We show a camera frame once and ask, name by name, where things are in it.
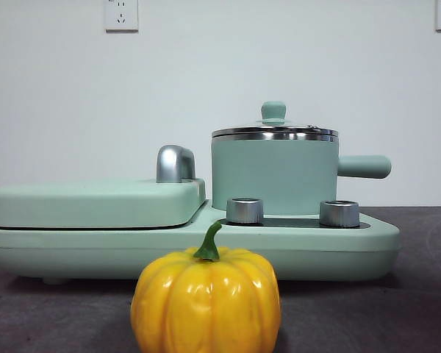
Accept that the glass lid with green knob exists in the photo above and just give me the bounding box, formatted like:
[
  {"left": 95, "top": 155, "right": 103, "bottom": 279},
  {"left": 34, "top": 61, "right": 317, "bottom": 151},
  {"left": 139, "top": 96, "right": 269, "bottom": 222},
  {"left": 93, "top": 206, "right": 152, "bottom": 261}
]
[{"left": 211, "top": 101, "right": 340, "bottom": 138}]

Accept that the yellow toy pumpkin green stem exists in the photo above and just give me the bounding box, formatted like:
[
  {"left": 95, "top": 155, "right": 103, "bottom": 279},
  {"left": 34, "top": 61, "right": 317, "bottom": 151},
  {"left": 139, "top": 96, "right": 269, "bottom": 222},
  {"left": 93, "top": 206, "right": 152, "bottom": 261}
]
[{"left": 130, "top": 221, "right": 282, "bottom": 353}]

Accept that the silver control knob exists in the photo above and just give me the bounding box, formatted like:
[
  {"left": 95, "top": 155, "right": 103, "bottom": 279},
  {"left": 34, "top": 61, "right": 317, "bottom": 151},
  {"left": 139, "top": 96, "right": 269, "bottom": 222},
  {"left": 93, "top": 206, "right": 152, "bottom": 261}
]
[
  {"left": 226, "top": 197, "right": 265, "bottom": 224},
  {"left": 318, "top": 199, "right": 361, "bottom": 227}
]

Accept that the green hinged griddle cover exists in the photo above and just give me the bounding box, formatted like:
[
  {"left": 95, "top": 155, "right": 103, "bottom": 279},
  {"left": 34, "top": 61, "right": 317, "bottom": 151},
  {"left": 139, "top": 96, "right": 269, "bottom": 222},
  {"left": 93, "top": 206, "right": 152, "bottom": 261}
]
[{"left": 0, "top": 177, "right": 207, "bottom": 229}]

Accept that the green steamer pot with handle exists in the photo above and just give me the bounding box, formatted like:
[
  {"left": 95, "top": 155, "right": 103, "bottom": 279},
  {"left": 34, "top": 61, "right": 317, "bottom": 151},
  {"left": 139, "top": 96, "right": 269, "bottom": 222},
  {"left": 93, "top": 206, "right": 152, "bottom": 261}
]
[{"left": 210, "top": 132, "right": 392, "bottom": 216}]

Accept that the chrome cover handle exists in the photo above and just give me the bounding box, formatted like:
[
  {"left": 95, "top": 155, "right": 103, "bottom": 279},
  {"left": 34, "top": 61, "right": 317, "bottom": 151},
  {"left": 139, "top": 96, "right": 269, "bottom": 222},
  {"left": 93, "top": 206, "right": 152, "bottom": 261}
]
[{"left": 156, "top": 145, "right": 196, "bottom": 184}]

